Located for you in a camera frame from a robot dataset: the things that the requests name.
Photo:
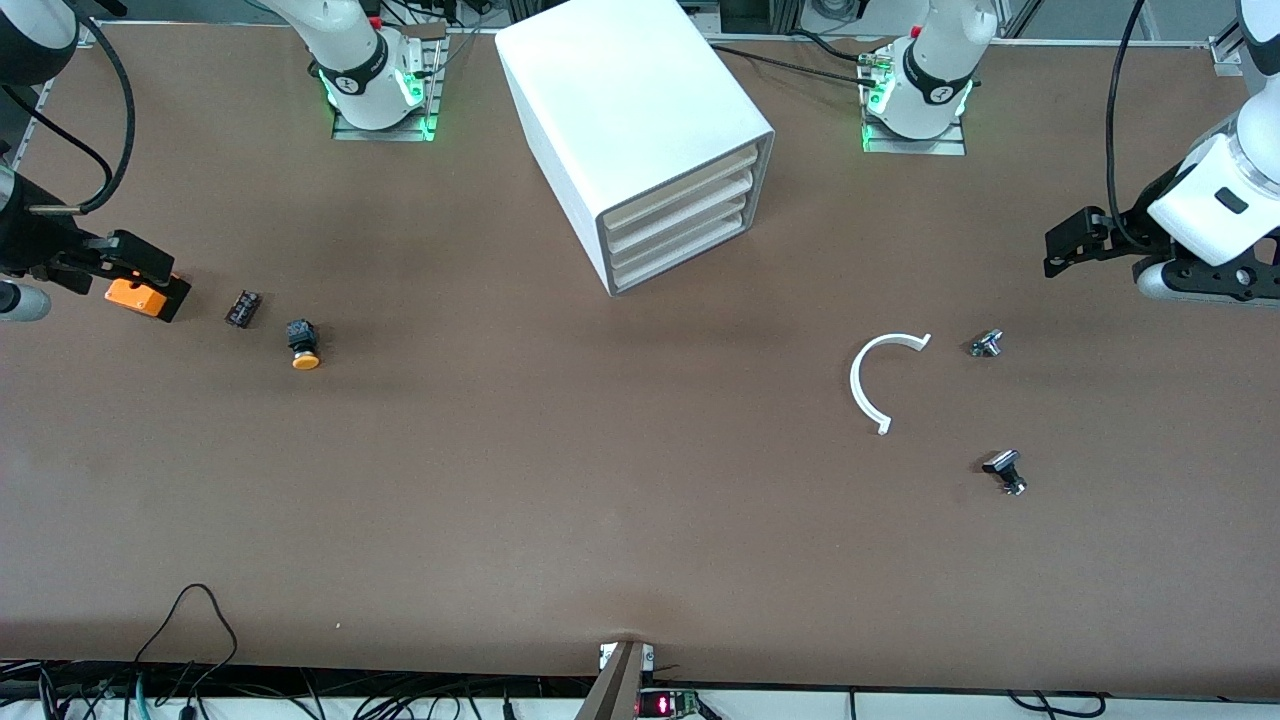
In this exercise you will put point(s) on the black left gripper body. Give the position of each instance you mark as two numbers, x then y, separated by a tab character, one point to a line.
1140	222

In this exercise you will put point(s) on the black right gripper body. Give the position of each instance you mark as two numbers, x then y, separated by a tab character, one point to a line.
22	243

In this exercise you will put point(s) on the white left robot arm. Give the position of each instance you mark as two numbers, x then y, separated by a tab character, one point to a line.
940	70

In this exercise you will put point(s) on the yellow push button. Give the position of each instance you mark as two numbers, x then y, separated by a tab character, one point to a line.
303	345

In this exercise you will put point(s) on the orange box with hole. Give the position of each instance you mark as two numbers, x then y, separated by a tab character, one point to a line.
135	297

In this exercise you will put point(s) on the small black terminal block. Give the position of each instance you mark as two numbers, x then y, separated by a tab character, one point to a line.
243	309

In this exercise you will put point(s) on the white curved plastic strip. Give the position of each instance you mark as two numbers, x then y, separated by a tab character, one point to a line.
856	385

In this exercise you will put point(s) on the red digit display module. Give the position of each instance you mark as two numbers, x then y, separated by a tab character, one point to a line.
665	704

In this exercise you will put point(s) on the small silver knob switch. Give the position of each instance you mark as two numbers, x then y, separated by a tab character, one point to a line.
986	344

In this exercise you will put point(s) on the aluminium frame profile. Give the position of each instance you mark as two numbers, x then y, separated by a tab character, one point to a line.
45	95
1225	55

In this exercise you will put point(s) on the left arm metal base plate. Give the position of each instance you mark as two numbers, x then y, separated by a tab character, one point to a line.
915	146

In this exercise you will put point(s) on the black-headed silver switch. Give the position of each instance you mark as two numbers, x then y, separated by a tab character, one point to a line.
1005	468

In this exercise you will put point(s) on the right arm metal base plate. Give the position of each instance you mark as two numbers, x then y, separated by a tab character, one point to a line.
432	80

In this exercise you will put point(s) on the brown wedge-shaped post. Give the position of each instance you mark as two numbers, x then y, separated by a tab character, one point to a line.
615	690

